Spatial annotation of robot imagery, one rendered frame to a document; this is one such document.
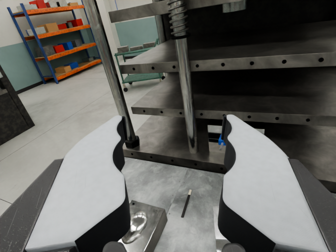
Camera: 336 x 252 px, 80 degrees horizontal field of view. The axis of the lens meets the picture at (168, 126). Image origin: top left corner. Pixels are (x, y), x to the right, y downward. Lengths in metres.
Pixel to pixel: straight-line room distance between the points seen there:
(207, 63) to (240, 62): 0.14
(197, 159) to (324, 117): 0.59
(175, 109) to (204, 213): 0.54
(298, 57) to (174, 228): 0.79
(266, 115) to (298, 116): 0.12
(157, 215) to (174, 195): 0.17
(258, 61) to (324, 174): 0.57
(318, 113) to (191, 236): 0.71
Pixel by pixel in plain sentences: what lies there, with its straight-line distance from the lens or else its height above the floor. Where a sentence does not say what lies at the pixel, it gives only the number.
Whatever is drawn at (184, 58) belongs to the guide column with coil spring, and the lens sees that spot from 0.93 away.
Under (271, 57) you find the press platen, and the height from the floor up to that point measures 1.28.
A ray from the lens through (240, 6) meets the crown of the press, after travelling 1.17.
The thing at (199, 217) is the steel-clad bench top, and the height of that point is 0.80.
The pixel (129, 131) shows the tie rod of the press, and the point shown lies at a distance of 1.26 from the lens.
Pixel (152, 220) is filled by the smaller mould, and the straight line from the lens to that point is 0.80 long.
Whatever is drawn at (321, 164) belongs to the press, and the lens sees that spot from 1.18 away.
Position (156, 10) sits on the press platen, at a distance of 1.03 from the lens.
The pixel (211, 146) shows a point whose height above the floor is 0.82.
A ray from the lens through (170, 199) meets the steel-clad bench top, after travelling 0.93.
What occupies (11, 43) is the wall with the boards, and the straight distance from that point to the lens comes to 7.70.
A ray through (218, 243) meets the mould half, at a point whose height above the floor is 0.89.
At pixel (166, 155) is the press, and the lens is 1.18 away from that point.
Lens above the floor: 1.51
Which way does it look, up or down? 30 degrees down
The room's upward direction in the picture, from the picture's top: 11 degrees counter-clockwise
